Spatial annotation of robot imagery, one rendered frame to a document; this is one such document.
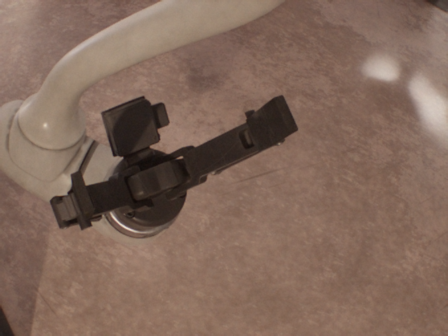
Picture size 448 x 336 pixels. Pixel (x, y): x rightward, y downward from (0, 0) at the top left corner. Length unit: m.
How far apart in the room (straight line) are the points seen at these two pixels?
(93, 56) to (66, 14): 1.51
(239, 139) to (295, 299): 0.80
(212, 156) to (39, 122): 0.24
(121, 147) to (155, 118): 0.04
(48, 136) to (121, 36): 0.16
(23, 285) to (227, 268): 0.51
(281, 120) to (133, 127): 0.16
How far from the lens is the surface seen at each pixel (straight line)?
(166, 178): 0.45
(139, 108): 0.48
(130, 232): 0.56
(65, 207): 0.39
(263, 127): 0.40
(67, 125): 0.60
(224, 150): 0.44
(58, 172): 0.62
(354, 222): 1.37
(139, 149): 0.48
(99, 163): 0.63
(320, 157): 1.48
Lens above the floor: 1.02
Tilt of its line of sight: 48 degrees down
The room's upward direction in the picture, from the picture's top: 11 degrees clockwise
